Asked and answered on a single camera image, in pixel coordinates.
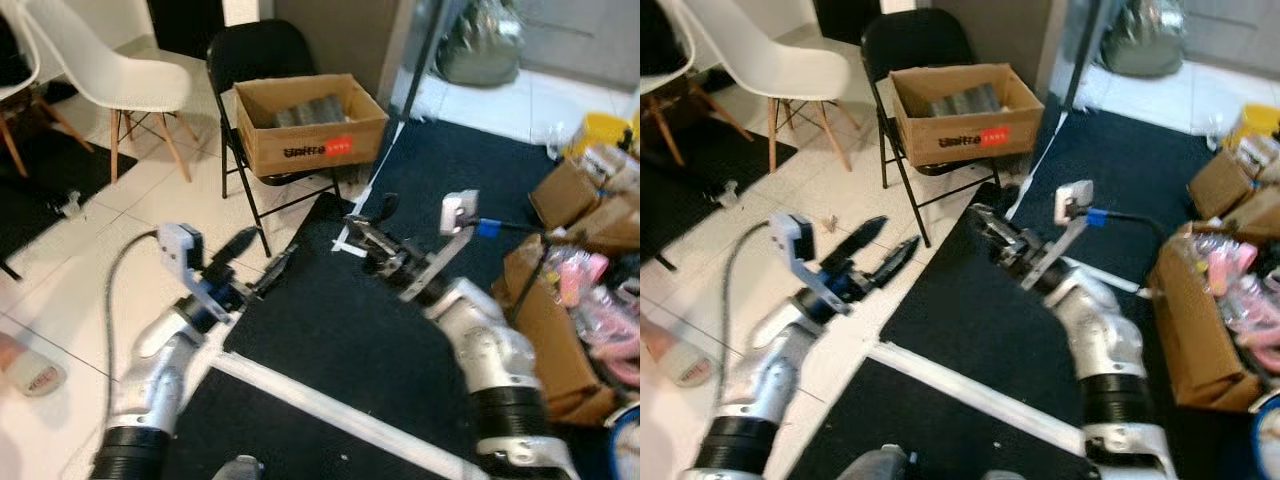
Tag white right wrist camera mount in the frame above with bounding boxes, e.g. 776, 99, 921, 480
1020, 180, 1097, 293
400, 190, 482, 303

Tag white plastic chair wooden legs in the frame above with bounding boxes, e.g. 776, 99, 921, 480
0, 10, 96, 179
640, 0, 753, 167
20, 0, 196, 186
685, 0, 853, 173

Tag grey-green rubbish bag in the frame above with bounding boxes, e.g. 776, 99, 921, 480
435, 0, 527, 88
1100, 0, 1187, 79

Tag grey robot leg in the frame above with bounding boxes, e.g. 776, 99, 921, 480
835, 445, 921, 480
210, 455, 264, 480

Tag pink plastic packaging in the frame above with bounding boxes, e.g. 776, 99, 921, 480
545, 250, 641, 391
1195, 235, 1280, 377

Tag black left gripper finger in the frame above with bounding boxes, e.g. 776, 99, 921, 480
822, 215, 889, 277
245, 245, 299, 299
862, 236, 921, 297
208, 226, 263, 277

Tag black cable with blue tape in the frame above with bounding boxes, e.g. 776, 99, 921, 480
1085, 207, 1171, 296
478, 218, 551, 326

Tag flat brown cardboard box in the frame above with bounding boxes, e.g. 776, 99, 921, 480
560, 195, 641, 257
1215, 185, 1280, 247

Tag black floor mat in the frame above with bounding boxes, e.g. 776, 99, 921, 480
640, 118, 799, 263
222, 118, 576, 471
160, 365, 471, 480
878, 105, 1231, 451
785, 358, 1091, 480
0, 128, 139, 263

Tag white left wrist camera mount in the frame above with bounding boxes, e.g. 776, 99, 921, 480
156, 222, 233, 309
767, 212, 851, 317

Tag cardboard box with red label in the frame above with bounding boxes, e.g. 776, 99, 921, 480
233, 73, 389, 179
888, 63, 1046, 168

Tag grey left arm cable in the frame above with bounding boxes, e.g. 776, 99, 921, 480
715, 220, 776, 396
100, 228, 163, 406

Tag grey foam packing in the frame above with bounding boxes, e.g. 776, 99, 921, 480
272, 95, 351, 129
928, 85, 1003, 119

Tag white slipper with red print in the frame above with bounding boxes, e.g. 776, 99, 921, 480
650, 335, 717, 389
0, 345, 67, 399

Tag yellow plastic rubbish bin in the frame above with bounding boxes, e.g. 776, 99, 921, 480
565, 112, 637, 161
1225, 103, 1280, 151

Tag blue white round container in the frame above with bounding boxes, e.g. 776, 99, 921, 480
1248, 390, 1280, 480
604, 400, 641, 480

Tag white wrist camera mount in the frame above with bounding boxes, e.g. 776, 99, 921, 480
400, 190, 482, 303
1020, 180, 1097, 293
767, 212, 851, 317
156, 222, 233, 309

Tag person's bare foot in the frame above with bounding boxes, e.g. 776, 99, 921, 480
0, 332, 31, 376
640, 318, 691, 366

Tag black folding chair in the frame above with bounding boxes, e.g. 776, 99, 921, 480
860, 10, 1046, 247
205, 20, 391, 257

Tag large brown cardboard box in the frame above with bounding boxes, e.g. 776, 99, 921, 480
1148, 225, 1266, 412
490, 235, 621, 427

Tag black metal pole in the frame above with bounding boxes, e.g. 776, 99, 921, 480
398, 0, 451, 123
1062, 0, 1101, 111

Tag white floor tape strip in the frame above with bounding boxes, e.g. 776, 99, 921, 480
868, 343, 1091, 456
212, 352, 491, 480

